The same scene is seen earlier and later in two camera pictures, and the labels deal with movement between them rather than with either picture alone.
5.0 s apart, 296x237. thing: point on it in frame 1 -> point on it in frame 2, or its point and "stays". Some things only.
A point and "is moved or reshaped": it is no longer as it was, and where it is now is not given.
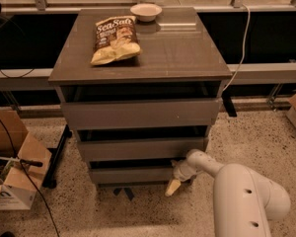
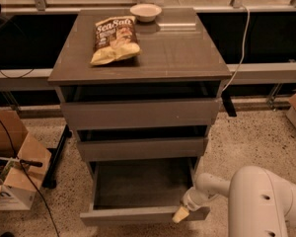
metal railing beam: (258, 73) stays
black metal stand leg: (50, 179) stays
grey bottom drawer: (131, 174) is moved or reshaped
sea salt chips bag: (115, 39) stays
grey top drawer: (143, 114) stays
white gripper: (182, 173) -> (189, 199)
